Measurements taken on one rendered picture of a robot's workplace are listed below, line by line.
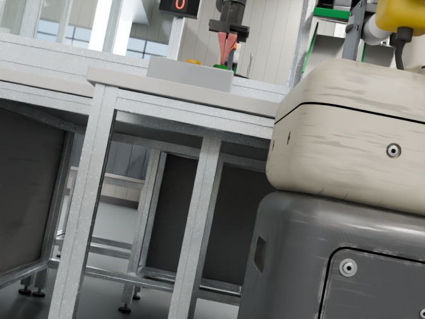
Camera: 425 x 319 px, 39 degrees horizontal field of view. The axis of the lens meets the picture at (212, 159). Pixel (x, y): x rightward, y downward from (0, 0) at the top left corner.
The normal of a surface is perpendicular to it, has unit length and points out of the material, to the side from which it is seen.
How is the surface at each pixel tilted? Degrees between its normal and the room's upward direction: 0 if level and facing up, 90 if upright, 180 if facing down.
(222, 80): 90
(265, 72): 90
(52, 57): 90
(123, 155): 90
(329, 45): 45
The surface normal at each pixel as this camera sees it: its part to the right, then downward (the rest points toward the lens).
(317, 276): 0.02, -0.04
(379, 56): 0.00, -0.75
